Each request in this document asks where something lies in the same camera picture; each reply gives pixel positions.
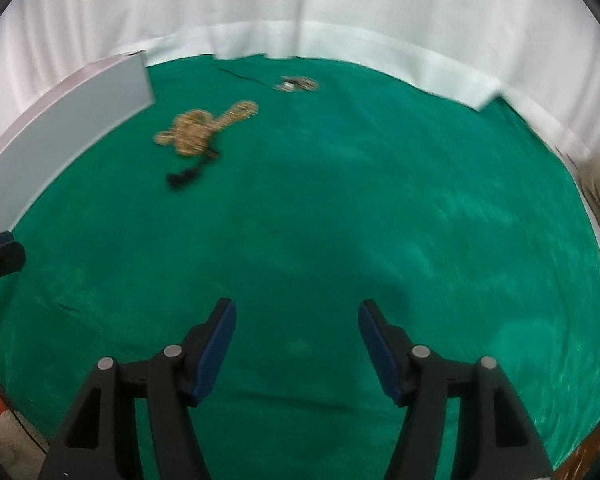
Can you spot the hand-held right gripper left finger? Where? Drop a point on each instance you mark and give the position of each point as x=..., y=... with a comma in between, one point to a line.
x=215, y=355

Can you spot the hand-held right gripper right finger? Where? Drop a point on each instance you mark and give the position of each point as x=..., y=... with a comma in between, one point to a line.
x=380, y=355

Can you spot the white curtain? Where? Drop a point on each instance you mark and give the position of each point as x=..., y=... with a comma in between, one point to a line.
x=330, y=5

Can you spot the white drawer box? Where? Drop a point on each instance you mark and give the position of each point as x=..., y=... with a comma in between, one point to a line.
x=55, y=130

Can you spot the beige plush cloth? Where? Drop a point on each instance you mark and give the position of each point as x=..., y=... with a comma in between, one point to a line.
x=15, y=440

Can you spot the small black trinket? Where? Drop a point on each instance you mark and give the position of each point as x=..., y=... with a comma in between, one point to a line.
x=184, y=179

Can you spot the silver brooch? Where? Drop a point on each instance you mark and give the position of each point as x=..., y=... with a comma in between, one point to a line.
x=296, y=84

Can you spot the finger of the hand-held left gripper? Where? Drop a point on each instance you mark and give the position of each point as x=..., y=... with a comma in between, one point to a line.
x=0, y=257

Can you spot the green velvet cloth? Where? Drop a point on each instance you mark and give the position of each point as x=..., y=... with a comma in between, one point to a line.
x=330, y=210

